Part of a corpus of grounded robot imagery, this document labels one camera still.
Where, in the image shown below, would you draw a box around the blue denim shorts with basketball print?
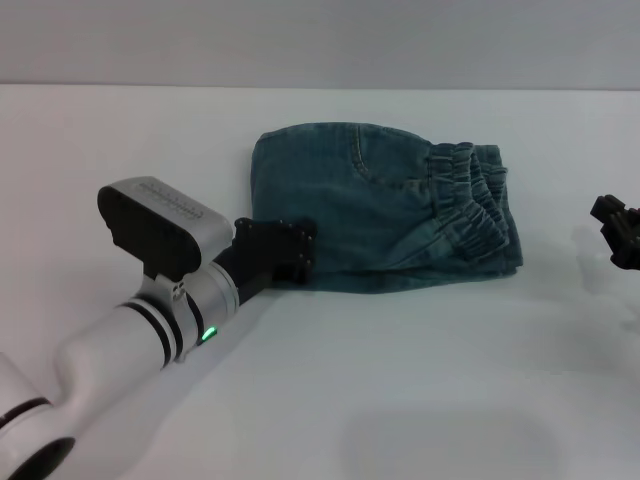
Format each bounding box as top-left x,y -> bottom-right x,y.
249,124 -> 525,297

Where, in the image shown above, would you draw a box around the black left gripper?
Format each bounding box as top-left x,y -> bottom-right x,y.
217,216 -> 320,305

